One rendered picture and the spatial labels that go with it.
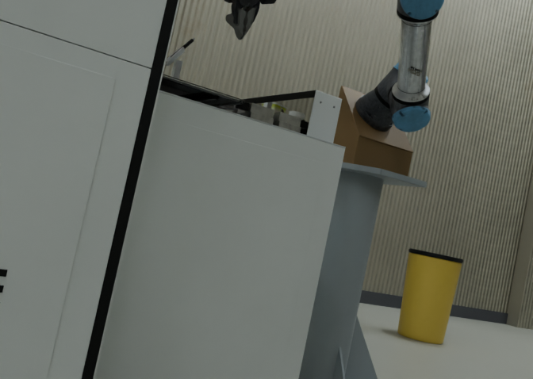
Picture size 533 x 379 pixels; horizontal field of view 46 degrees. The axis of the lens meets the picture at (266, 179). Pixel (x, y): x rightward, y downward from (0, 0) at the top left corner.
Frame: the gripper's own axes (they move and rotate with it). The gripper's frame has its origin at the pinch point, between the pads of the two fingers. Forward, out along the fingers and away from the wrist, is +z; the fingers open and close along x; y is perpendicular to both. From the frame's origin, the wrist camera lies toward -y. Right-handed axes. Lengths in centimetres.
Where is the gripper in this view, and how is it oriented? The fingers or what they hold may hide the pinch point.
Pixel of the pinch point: (242, 36)
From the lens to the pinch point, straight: 176.0
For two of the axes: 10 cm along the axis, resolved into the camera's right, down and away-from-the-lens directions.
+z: -1.5, 8.6, 4.9
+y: -6.9, -4.5, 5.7
